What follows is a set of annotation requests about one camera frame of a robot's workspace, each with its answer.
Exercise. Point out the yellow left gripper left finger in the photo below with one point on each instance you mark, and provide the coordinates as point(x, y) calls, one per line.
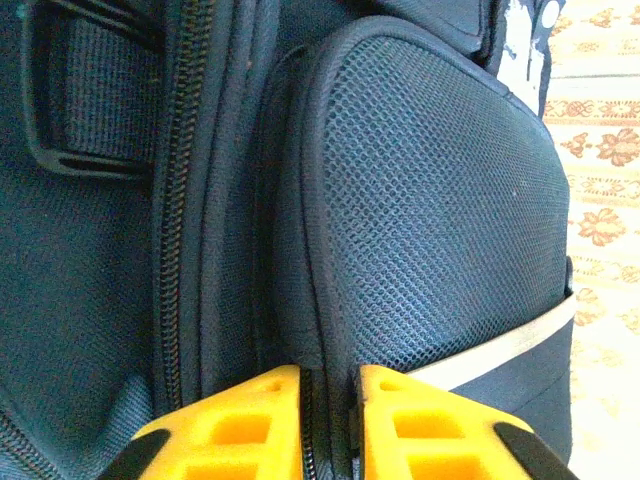
point(265, 410)

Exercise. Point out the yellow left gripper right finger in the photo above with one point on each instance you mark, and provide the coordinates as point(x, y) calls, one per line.
point(380, 440)

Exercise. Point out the navy blue backpack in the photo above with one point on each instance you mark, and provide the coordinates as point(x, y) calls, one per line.
point(425, 200)

